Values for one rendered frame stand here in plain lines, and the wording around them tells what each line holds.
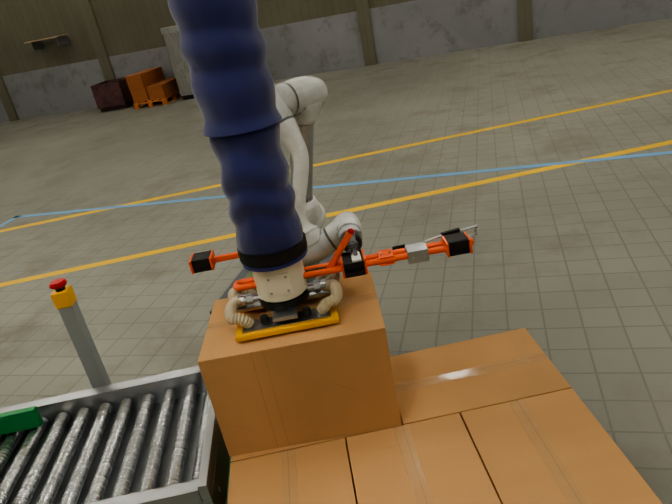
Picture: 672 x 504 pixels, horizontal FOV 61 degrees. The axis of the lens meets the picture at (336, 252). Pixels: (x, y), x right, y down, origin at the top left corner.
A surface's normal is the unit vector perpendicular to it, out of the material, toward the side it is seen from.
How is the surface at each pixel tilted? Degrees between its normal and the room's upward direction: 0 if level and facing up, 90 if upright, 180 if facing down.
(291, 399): 90
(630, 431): 0
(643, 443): 0
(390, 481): 0
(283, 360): 90
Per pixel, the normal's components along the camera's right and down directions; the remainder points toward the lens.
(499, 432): -0.18, -0.89
